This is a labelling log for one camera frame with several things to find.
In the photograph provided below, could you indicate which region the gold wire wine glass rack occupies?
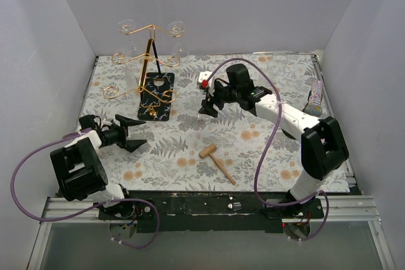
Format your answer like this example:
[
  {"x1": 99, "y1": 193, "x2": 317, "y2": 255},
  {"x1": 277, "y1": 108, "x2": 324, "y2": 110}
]
[{"x1": 103, "y1": 24, "x2": 182, "y2": 105}]

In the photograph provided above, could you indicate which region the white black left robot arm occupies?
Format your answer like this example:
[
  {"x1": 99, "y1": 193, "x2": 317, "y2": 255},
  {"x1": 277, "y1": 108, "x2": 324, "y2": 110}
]
[{"x1": 50, "y1": 114, "x2": 147, "y2": 219}]

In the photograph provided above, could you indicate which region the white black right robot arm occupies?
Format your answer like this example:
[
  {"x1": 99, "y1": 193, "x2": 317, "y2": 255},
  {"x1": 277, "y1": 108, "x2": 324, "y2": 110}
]
[{"x1": 197, "y1": 58, "x2": 349, "y2": 218}]

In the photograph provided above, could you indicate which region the black marbled rack base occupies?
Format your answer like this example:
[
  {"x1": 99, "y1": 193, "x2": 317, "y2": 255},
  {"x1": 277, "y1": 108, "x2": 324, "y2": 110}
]
[{"x1": 137, "y1": 72, "x2": 175, "y2": 121}]

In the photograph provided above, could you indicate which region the floral patterned table mat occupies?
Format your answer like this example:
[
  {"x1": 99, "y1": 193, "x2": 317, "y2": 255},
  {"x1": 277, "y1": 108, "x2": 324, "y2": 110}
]
[{"x1": 59, "y1": 51, "x2": 351, "y2": 193}]

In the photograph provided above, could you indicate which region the wooden toy mallet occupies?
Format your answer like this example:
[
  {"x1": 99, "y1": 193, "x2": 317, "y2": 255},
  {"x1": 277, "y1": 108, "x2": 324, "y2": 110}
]
[{"x1": 199, "y1": 144, "x2": 236, "y2": 185}]

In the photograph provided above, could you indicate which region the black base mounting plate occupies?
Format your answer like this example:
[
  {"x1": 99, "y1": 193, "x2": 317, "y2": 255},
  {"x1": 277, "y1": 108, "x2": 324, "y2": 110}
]
[{"x1": 98, "y1": 189, "x2": 327, "y2": 235}]

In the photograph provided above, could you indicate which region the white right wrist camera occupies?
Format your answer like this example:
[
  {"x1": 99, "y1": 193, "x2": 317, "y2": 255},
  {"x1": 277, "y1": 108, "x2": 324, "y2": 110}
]
[{"x1": 197, "y1": 71, "x2": 211, "y2": 89}]

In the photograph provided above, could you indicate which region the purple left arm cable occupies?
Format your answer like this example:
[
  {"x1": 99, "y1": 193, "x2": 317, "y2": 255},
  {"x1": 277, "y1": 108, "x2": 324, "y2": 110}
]
[{"x1": 10, "y1": 129, "x2": 161, "y2": 249}]

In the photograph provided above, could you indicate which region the aluminium frame rail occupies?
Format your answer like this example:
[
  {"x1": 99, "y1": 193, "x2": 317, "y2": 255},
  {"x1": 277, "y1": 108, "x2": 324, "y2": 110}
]
[{"x1": 281, "y1": 195, "x2": 383, "y2": 224}]

